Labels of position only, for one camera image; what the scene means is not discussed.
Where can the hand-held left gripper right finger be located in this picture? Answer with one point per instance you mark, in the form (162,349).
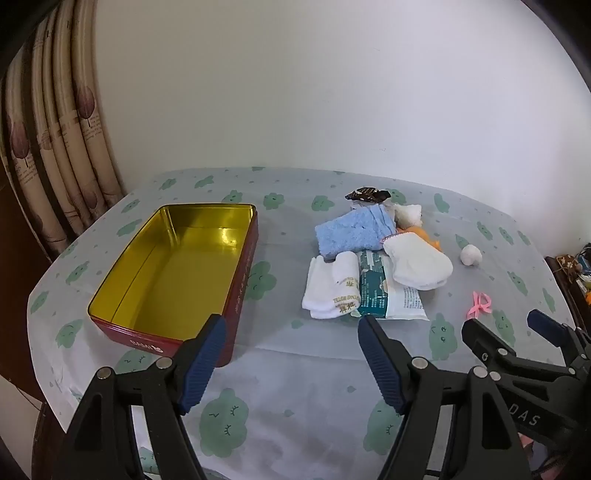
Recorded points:
(383,364)

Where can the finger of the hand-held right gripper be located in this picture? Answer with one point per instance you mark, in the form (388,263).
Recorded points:
(549,325)
(485,346)

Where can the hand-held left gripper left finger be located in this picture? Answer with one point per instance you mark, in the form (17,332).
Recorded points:
(203,364)

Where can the wet wipes packet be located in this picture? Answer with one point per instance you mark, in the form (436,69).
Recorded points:
(378,290)

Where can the white towel gold embroidery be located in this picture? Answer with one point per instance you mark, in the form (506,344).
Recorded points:
(328,286)

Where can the red tin box gold interior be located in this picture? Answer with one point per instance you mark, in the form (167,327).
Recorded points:
(175,267)

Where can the white mitten red trim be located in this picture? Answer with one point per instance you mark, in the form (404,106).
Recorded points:
(415,263)

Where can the orange plush toy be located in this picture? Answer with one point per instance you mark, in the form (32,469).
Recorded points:
(413,230)

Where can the light blue fluffy towel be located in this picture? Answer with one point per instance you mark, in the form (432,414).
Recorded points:
(351,230)

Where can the white fluffy yellow-lined sock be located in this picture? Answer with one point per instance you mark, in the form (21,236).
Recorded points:
(408,214)

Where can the dark checkered hair bow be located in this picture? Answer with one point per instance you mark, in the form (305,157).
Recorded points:
(364,194)

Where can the pink ribbon bow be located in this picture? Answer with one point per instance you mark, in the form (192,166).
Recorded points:
(480,310)

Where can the cluttered dark shelf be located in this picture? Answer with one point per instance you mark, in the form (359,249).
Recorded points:
(561,286)

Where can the green cloud print tablecloth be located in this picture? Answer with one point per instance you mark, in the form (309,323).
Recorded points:
(300,369)

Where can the white cotton ball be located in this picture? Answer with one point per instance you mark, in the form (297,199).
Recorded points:
(471,255)

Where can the dark wooden furniture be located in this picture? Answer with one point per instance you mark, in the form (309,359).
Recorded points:
(18,300)

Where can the beige leaf print curtain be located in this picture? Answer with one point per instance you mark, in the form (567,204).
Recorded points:
(69,138)

